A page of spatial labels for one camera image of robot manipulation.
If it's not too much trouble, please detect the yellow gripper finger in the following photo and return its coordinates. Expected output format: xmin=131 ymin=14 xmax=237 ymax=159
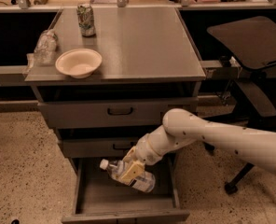
xmin=119 ymin=161 xmax=145 ymax=184
xmin=123 ymin=147 xmax=135 ymax=162

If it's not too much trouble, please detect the clear plastic water bottle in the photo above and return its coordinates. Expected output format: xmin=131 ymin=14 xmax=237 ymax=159
xmin=100 ymin=159 xmax=156 ymax=193

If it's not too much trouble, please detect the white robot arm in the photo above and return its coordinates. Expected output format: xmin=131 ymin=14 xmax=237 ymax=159
xmin=121 ymin=108 xmax=276 ymax=181

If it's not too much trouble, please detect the grey middle drawer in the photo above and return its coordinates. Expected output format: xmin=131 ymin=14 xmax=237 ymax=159
xmin=62 ymin=137 xmax=138 ymax=158

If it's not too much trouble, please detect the grey drawer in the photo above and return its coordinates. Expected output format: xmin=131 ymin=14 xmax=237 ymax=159
xmin=62 ymin=137 xmax=138 ymax=158
xmin=38 ymin=97 xmax=198 ymax=129
xmin=62 ymin=157 xmax=189 ymax=224

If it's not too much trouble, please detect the grey top drawer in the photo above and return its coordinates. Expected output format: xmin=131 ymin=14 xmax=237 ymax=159
xmin=38 ymin=97 xmax=198 ymax=129

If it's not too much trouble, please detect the grey bottom drawer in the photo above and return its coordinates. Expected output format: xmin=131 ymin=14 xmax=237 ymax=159
xmin=62 ymin=157 xmax=189 ymax=224

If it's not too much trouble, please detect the grey drawer cabinet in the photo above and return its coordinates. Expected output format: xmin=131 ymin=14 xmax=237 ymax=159
xmin=24 ymin=6 xmax=207 ymax=174

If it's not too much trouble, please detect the crumpled clear plastic bottle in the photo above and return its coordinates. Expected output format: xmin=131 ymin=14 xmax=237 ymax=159
xmin=34 ymin=29 xmax=58 ymax=65

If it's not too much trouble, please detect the white paper bowl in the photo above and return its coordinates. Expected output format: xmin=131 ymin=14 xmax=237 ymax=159
xmin=55 ymin=49 xmax=103 ymax=78

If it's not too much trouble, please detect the green soda can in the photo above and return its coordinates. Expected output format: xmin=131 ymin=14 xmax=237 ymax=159
xmin=76 ymin=3 xmax=96 ymax=37

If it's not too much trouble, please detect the black office chair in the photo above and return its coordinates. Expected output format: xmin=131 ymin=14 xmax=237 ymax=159
xmin=202 ymin=15 xmax=276 ymax=195

